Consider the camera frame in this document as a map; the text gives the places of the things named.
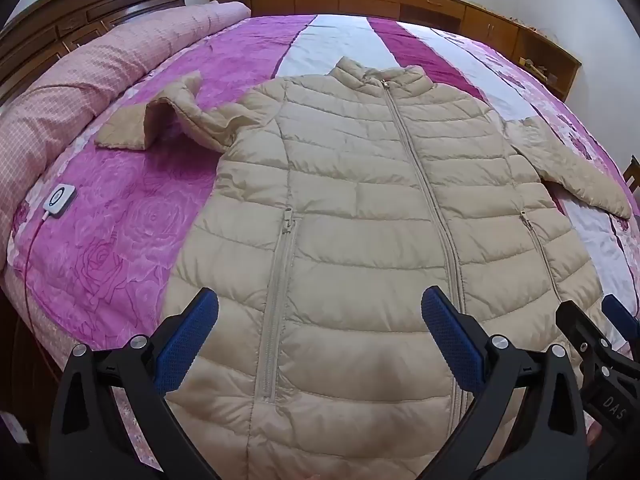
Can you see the pink checkered rolled quilt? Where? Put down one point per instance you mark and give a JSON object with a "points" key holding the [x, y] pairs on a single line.
{"points": [[85, 75]]}

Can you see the wooden chair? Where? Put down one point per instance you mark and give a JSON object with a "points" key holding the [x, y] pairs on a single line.
{"points": [[634, 177]]}

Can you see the magenta and white striped bedspread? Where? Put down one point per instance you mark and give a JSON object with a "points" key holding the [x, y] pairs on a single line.
{"points": [[150, 200]]}

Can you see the dark wooden bed headboard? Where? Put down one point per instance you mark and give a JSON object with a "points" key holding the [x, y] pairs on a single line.
{"points": [[60, 20]]}

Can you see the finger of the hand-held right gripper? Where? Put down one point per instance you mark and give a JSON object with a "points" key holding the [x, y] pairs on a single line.
{"points": [[582, 327], [622, 317]]}

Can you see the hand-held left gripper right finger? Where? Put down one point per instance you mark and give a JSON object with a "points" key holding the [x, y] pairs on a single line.
{"points": [[450, 332]]}

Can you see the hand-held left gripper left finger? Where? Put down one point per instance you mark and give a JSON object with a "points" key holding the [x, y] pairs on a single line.
{"points": [[187, 332]]}

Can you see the white square controller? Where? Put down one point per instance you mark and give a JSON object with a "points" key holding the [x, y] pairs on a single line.
{"points": [[59, 201]]}

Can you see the beige puffer jacket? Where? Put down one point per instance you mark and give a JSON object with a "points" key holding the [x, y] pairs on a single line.
{"points": [[360, 200]]}

